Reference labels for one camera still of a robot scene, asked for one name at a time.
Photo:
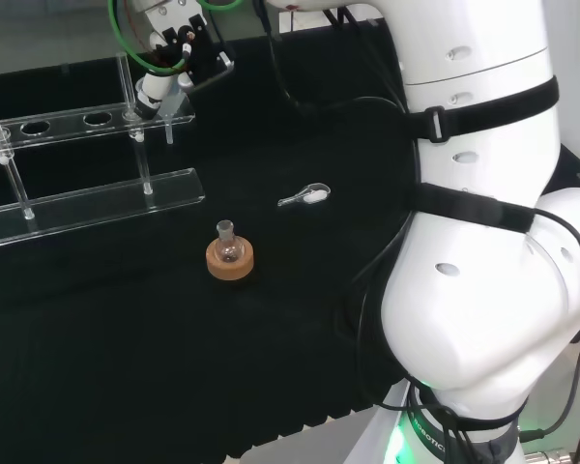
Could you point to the translucent plastic funnel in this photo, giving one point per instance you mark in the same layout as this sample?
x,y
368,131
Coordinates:
x,y
169,133

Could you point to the black cloth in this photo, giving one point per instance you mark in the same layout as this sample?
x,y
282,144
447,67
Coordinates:
x,y
125,362

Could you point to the clear acrylic funnel stand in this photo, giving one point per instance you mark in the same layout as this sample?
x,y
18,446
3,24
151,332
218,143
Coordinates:
x,y
101,203

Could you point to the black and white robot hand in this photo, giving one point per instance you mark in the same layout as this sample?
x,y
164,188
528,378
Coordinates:
x,y
174,24

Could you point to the small round-bottom glass flask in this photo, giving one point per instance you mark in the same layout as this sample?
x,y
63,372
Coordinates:
x,y
228,251

